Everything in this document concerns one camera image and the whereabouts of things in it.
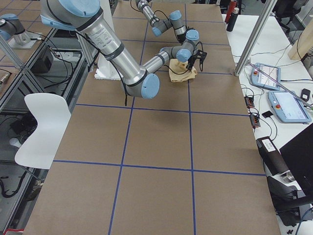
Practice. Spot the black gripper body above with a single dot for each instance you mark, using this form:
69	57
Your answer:
190	60

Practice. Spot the beige long sleeve graphic shirt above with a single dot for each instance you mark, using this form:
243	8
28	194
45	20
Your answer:
179	73

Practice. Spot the far blue teach pendant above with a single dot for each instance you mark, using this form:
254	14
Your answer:
266	76

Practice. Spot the black monitor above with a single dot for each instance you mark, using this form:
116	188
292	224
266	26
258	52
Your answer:
298	156

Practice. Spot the white plastic chair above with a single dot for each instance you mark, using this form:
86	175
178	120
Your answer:
52	115

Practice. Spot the red water bottle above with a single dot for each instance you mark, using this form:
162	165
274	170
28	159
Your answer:
232	5

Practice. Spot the near blue teach pendant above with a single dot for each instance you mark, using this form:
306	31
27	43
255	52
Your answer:
287	108

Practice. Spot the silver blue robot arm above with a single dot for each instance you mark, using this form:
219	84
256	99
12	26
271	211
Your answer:
160	26
87	16

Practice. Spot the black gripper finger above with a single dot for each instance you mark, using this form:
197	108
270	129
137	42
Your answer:
188	67

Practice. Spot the blue teach pendant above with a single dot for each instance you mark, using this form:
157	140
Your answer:
287	108
266	76

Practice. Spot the black water bottle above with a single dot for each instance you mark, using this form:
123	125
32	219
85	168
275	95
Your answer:
232	19

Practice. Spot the aluminium frame post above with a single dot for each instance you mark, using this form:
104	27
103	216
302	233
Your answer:
260	23

